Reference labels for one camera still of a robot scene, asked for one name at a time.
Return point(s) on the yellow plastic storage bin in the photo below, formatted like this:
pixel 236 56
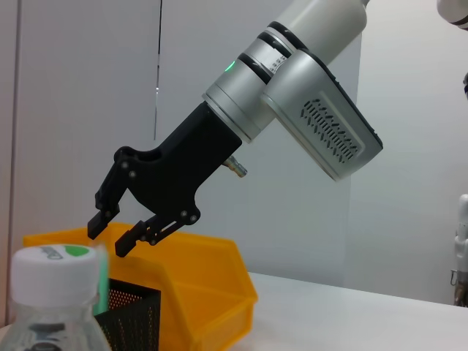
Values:
pixel 212 292

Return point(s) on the black mesh pen holder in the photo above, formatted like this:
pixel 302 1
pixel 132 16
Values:
pixel 135 321

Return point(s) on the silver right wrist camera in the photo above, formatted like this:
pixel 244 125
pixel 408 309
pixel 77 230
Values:
pixel 321 120

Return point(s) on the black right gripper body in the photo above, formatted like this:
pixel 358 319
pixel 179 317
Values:
pixel 175 168

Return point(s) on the white jointed robot limb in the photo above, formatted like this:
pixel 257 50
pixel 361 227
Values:
pixel 461 237

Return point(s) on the clear green-label water bottle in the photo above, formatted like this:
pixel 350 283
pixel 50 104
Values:
pixel 47 270

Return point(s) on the green pen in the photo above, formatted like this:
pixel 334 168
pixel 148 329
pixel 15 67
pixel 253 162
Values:
pixel 102 285

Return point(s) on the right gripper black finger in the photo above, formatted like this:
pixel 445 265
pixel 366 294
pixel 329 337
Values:
pixel 146 235
pixel 109 197

